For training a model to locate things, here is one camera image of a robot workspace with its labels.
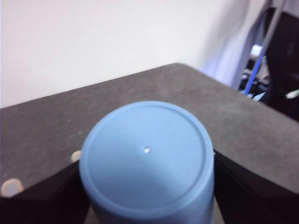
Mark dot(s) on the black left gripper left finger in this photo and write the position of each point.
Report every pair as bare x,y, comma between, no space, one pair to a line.
46,205

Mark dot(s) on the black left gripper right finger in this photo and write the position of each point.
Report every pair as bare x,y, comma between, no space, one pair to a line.
257,200

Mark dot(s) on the blue ribbed plastic cup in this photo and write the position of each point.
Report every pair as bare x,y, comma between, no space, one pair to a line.
147,163

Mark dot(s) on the black background furniture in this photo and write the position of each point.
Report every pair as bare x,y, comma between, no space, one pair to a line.
285,70

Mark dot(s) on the small white box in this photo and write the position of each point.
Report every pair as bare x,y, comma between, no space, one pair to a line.
257,49

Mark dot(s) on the grey metal pole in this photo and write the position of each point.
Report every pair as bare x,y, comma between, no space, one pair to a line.
272,28

